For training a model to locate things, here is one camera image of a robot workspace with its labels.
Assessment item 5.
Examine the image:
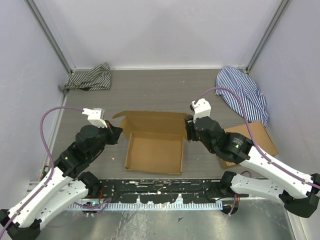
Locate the aluminium front rail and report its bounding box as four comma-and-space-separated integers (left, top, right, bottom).
24, 178, 298, 201

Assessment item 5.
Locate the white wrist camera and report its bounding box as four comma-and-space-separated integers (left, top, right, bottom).
82, 108, 108, 128
190, 98, 211, 123

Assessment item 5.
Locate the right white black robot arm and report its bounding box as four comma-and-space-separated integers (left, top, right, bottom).
184, 115, 320, 218

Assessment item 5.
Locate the black white striped cloth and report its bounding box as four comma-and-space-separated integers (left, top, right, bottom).
58, 62, 112, 96

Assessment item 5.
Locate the light blue slotted cable duct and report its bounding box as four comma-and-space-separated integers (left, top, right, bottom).
67, 201, 224, 211

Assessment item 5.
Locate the brown cardboard box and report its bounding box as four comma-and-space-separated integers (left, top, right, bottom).
113, 110, 190, 176
216, 122, 279, 177

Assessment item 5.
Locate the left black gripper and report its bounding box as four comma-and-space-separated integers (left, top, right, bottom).
88, 120, 123, 160

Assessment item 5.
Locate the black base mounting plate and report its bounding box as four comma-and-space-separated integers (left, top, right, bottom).
87, 178, 234, 204

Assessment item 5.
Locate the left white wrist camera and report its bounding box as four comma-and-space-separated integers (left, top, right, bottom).
82, 108, 108, 128

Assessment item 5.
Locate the blue white striped cloth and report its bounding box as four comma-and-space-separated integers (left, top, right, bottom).
215, 66, 269, 126

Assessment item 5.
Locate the aluminium frame post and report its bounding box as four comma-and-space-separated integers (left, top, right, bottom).
244, 0, 292, 75
24, 0, 74, 74

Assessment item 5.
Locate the right aluminium frame post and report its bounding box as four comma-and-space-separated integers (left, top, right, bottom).
244, 0, 292, 75

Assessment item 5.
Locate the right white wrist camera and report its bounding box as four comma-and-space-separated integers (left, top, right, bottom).
190, 98, 211, 123

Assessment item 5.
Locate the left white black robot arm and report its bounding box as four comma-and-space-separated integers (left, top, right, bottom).
0, 123, 123, 240

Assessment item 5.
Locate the folded brown cardboard box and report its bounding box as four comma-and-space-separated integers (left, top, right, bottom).
216, 122, 279, 177

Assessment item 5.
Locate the left aluminium frame post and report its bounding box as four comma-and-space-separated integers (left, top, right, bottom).
24, 0, 74, 74

